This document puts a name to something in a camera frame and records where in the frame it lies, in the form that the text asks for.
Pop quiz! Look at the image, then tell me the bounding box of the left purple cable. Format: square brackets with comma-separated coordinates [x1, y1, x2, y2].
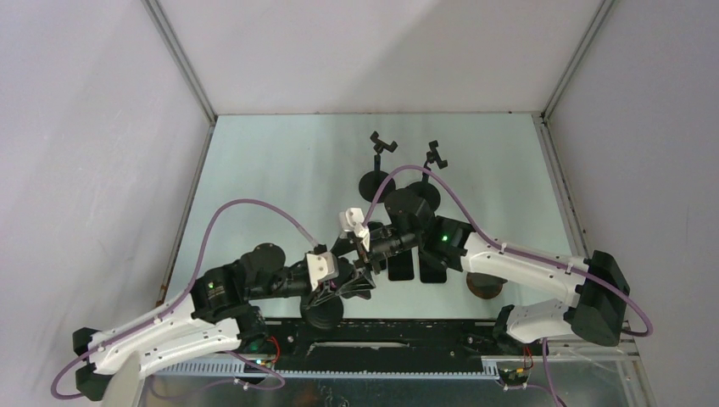
[50, 198, 327, 401]

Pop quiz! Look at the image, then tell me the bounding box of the left small circuit board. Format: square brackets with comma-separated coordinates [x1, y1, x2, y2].
[242, 360, 272, 375]

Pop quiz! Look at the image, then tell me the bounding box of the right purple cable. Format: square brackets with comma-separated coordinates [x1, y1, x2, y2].
[362, 164, 655, 407]

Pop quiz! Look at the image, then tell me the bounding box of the purple cable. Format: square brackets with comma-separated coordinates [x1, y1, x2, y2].
[362, 164, 655, 407]
[50, 198, 327, 401]

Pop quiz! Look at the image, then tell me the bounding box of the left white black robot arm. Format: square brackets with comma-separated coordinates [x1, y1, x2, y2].
[73, 239, 387, 401]

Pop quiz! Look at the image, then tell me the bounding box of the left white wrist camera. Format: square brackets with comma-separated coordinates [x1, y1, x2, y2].
[305, 245, 339, 291]

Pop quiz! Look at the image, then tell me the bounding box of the brown base phone stand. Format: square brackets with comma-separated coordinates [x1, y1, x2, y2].
[465, 273, 507, 299]

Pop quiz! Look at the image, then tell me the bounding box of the right small circuit board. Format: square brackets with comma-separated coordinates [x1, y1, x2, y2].
[499, 368, 531, 390]

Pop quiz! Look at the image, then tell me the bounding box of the black front mounting rail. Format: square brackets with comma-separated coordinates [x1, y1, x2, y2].
[213, 317, 552, 376]

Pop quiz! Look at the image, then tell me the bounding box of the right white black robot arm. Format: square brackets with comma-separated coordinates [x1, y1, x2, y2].
[339, 189, 630, 354]

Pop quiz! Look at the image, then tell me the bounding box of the small circuit board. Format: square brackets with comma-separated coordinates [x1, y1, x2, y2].
[242, 360, 272, 375]
[499, 368, 531, 390]

